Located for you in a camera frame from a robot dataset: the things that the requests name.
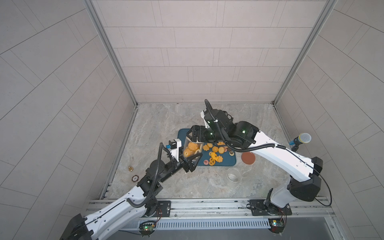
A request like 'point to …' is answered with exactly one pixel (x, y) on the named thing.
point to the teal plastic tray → (213, 154)
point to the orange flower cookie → (205, 147)
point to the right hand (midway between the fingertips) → (191, 137)
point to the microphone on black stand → (302, 138)
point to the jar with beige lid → (192, 148)
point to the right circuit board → (277, 225)
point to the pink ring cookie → (206, 162)
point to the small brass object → (130, 168)
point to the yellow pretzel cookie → (211, 161)
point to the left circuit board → (147, 228)
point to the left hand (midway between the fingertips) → (199, 152)
